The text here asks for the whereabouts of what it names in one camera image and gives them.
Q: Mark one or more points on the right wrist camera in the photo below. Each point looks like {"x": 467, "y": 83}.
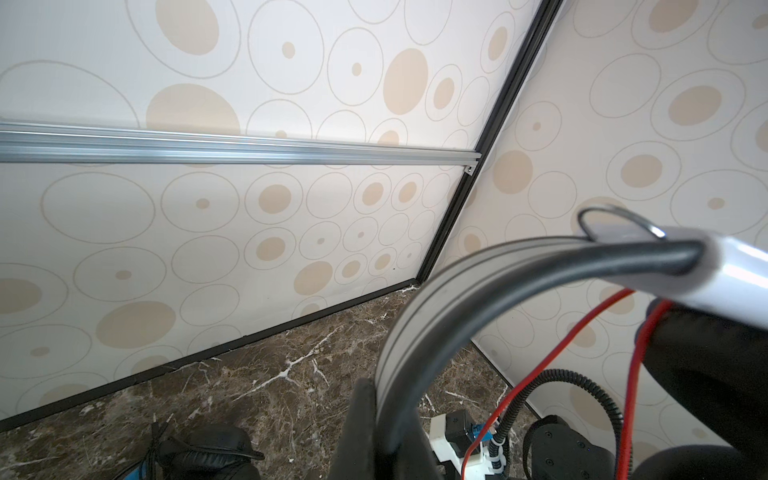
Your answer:
{"x": 450, "y": 435}

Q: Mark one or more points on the white black headphones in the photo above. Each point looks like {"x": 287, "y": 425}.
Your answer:
{"x": 704, "y": 376}

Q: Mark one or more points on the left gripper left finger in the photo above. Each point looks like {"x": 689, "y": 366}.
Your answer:
{"x": 355, "y": 455}

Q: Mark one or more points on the silver aluminium back rail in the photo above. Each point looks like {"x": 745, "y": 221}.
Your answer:
{"x": 62, "y": 144}

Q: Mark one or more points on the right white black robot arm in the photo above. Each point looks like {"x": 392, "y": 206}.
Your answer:
{"x": 551, "y": 448}

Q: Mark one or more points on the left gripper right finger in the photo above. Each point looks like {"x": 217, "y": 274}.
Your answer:
{"x": 414, "y": 459}

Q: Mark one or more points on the black blue headphones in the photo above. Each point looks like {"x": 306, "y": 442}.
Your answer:
{"x": 214, "y": 451}

